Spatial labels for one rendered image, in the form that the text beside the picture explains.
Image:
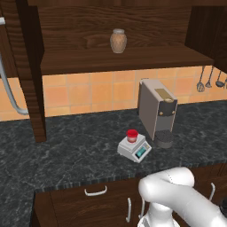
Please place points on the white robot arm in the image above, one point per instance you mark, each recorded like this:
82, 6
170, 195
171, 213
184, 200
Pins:
177, 195

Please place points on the red jam jar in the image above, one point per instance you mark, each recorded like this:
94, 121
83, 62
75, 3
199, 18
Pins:
132, 135

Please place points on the white digital scale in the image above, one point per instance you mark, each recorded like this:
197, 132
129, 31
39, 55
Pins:
133, 150

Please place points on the dark wood cabinet door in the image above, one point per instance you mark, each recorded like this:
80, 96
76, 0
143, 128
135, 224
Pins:
207, 32
31, 74

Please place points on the grey coffee machine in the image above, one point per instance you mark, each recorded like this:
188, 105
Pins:
153, 109

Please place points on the brown ceramic vase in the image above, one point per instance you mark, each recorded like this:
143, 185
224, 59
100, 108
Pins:
118, 41

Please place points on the grey hanging whisk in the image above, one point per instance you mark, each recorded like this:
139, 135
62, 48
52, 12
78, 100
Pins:
200, 86

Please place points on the dark wood drawer front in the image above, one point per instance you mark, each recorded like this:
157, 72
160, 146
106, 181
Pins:
68, 195

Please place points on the grey hanging spatula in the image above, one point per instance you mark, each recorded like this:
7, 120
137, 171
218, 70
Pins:
208, 84

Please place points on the dark wood cupboard door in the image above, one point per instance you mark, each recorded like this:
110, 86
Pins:
204, 183
88, 217

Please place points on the grey hanging ladle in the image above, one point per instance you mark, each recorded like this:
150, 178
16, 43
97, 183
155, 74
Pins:
219, 83

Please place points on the grey hanging utensil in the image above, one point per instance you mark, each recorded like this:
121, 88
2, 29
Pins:
225, 84

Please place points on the dark wood wall cabinet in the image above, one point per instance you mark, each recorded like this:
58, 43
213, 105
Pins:
118, 60

